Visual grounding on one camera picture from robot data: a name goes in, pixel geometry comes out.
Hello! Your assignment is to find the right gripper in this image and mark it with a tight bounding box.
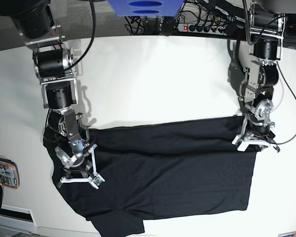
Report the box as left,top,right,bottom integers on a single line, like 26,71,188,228
55,144,105,190

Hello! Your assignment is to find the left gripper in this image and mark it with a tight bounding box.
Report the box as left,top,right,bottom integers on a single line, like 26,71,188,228
231,117,280,153

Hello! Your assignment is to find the black T-shirt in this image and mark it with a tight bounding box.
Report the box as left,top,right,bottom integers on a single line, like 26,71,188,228
43,117,257,237

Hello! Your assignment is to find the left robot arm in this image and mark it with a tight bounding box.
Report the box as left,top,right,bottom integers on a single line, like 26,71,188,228
228,0,296,152

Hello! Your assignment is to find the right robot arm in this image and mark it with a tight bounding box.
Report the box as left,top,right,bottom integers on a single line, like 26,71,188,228
0,0,105,189

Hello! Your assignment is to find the orange blue parts box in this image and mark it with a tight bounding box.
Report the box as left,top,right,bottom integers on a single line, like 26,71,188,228
0,158,20,189

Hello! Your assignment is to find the white device at table edge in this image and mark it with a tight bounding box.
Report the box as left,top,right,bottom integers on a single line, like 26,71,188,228
0,204,36,234

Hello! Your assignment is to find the label sticker on table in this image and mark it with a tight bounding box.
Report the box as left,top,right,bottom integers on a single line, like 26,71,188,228
278,231,296,237

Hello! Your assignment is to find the white power strip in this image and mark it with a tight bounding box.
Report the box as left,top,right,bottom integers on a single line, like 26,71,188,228
177,23,226,36

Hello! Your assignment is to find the blue plastic bin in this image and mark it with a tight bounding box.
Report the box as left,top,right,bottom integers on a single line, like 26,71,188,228
107,0,184,17

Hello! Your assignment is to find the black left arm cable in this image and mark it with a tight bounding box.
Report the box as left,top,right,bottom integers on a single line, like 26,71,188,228
273,61,296,146

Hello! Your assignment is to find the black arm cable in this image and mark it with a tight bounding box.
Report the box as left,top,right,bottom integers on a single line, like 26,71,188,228
273,61,296,146
71,0,97,67

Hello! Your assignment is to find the black cable bundle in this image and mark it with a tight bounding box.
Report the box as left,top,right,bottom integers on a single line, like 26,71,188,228
124,0,247,37

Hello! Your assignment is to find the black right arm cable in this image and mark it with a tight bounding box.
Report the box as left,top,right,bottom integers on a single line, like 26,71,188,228
71,0,97,67

